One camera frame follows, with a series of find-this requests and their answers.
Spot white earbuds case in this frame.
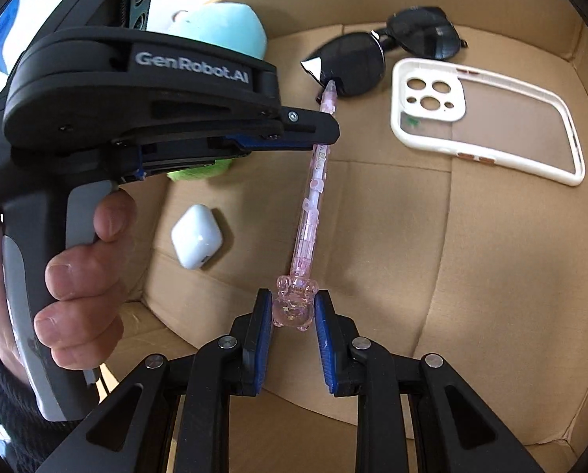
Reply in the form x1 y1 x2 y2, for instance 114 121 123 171
171 205 224 271

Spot cream clear phone case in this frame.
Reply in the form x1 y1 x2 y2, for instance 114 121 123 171
390 58 586 187

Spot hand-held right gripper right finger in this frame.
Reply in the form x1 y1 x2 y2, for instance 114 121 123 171
314 290 545 473

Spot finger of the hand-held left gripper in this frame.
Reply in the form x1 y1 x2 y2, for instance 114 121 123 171
225 107 341 153

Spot black sunglasses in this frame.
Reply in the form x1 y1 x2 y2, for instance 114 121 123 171
300 6 469 104

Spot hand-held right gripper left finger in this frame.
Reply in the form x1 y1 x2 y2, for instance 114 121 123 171
52 288 275 473

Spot person's left hand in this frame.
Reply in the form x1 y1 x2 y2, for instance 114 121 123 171
33 190 137 371

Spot brown cardboard box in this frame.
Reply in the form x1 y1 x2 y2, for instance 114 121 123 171
111 0 588 455

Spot pink green blue plush toy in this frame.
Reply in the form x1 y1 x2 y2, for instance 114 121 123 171
168 2 270 184

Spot pink bear-topped pen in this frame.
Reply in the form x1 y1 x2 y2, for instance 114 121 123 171
273 80 341 332

